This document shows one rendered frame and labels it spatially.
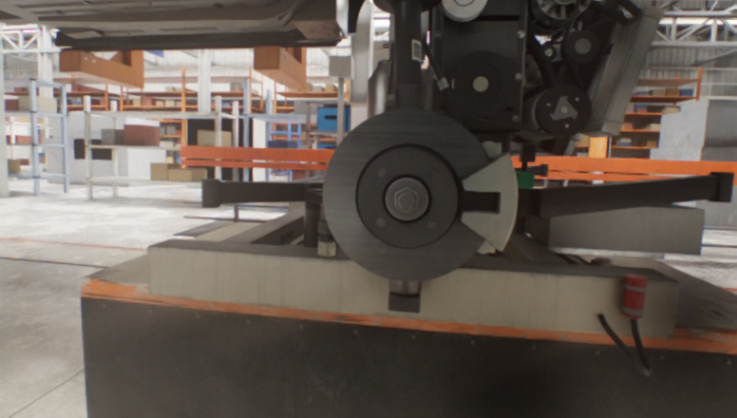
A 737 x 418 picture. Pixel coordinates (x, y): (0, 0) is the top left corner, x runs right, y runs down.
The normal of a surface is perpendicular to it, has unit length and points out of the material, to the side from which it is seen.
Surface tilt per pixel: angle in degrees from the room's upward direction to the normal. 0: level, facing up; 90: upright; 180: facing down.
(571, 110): 90
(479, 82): 90
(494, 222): 90
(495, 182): 90
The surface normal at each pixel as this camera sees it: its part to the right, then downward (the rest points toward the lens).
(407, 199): -0.13, 0.08
